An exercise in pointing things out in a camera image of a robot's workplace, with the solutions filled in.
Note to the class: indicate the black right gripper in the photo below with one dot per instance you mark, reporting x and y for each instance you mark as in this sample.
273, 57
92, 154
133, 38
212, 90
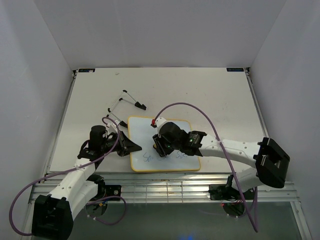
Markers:
158, 140

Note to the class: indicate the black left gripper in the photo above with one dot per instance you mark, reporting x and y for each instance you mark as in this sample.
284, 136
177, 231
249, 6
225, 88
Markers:
126, 145

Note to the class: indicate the yellow framed whiteboard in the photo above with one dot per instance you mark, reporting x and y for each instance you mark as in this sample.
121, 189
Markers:
157, 154

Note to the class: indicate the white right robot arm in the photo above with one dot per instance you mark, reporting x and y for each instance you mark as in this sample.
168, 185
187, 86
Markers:
205, 145

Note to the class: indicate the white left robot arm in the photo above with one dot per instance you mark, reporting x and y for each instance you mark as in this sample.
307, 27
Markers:
54, 213

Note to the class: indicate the right blue corner label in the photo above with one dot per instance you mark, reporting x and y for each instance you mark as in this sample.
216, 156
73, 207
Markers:
235, 69

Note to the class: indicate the blue corner label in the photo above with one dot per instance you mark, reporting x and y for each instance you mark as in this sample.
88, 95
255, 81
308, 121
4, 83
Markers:
86, 70
235, 69

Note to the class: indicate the left blue corner label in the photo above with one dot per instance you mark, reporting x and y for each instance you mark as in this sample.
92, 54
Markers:
86, 70

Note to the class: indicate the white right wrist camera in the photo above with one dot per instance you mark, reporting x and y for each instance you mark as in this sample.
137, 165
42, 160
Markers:
157, 122

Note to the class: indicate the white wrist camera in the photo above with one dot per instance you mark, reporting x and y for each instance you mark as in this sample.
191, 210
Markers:
157, 122
112, 129

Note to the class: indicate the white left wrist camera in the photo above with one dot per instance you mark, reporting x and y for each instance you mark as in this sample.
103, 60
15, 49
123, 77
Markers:
112, 129

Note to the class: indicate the aluminium table front rail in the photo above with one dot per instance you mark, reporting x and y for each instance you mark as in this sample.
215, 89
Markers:
144, 188

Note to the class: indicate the aluminium table rail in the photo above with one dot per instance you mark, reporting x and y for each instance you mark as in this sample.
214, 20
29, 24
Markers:
260, 112
144, 188
57, 128

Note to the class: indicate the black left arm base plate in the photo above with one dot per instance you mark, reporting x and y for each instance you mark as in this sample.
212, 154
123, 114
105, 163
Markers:
110, 191

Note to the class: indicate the black wire easel stand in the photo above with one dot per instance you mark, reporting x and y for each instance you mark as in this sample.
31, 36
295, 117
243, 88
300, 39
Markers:
122, 106

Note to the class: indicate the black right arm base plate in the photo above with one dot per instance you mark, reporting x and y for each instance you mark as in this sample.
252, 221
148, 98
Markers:
230, 191

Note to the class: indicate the aluminium table left rail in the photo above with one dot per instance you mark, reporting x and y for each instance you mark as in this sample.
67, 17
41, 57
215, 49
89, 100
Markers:
57, 128

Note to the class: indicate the aluminium table right rail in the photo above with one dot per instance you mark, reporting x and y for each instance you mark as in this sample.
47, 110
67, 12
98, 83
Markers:
260, 112

